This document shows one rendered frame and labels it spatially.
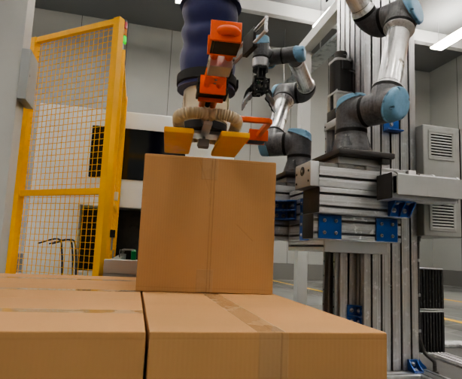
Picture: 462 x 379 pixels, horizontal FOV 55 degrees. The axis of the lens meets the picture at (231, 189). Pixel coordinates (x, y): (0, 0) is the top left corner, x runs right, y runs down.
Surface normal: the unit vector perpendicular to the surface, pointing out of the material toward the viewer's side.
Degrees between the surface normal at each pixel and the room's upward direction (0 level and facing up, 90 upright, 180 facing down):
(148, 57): 90
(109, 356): 90
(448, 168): 90
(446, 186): 90
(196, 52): 75
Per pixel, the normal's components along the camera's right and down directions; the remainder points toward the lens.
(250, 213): 0.15, -0.13
